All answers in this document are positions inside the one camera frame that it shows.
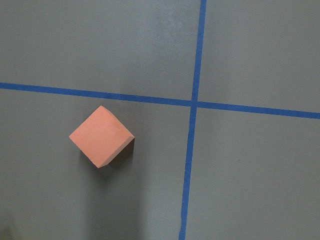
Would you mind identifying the orange foam block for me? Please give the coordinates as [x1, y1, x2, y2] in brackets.
[69, 105, 135, 168]

